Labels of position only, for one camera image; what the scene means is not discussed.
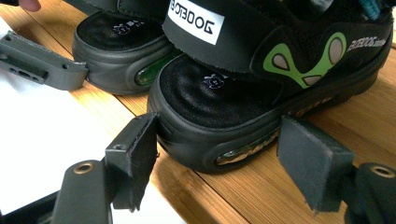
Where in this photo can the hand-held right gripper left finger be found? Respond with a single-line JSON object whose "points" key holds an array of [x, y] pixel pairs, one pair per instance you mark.
{"points": [[135, 155]]}

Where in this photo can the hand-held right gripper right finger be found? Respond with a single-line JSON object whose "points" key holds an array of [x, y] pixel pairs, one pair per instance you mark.
{"points": [[311, 161]]}

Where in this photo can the wooden three-tier shoe rack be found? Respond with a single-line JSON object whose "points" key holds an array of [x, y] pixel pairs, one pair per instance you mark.
{"points": [[342, 109]]}

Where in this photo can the black green sandal shoe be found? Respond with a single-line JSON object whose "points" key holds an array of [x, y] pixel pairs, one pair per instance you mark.
{"points": [[118, 62], [218, 102]]}

